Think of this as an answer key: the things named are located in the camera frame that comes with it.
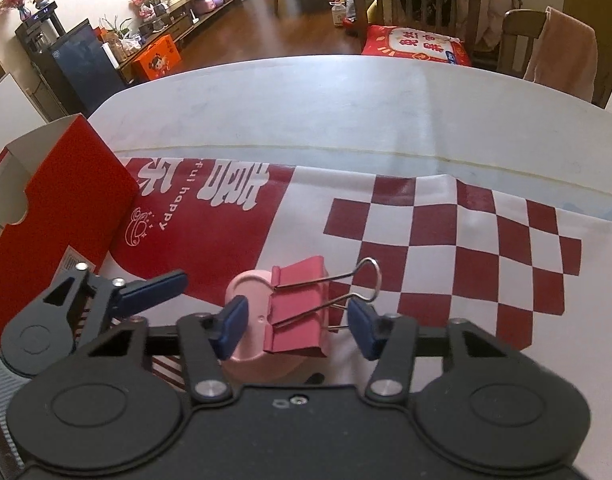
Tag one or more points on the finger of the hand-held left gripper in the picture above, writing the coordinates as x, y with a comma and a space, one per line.
153, 287

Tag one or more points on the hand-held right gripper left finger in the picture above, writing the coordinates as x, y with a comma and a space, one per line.
231, 325

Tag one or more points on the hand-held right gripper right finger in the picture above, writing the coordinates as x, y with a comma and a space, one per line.
363, 327

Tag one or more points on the pink round plastic case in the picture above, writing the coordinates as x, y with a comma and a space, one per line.
251, 360

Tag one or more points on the pinkish red binder clip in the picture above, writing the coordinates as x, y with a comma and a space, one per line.
301, 305

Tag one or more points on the red cardboard box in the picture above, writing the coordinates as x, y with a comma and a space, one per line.
61, 210

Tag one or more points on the red and white printed mat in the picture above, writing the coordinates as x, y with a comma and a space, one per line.
436, 270

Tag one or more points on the white cabinet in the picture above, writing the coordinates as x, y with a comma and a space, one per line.
11, 120

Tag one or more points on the black cabinet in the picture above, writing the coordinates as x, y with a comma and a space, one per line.
86, 70

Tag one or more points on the orange gift box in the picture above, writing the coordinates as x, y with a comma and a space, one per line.
158, 57

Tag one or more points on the wooden tv cabinet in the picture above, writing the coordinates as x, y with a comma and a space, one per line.
206, 17

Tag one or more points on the black water dispenser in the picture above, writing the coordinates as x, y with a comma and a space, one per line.
33, 40

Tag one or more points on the pink flower bouquet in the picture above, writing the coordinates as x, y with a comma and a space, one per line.
143, 5

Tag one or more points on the red printed seat cushion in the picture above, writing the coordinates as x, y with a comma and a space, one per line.
416, 45

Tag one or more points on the pink bag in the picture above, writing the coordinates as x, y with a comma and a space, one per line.
207, 2

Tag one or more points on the clear plastic bottle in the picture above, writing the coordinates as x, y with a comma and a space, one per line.
339, 14

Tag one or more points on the wooden chair with towel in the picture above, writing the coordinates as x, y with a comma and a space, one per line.
521, 30

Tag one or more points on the pink towel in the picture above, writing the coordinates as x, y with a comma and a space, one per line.
566, 55

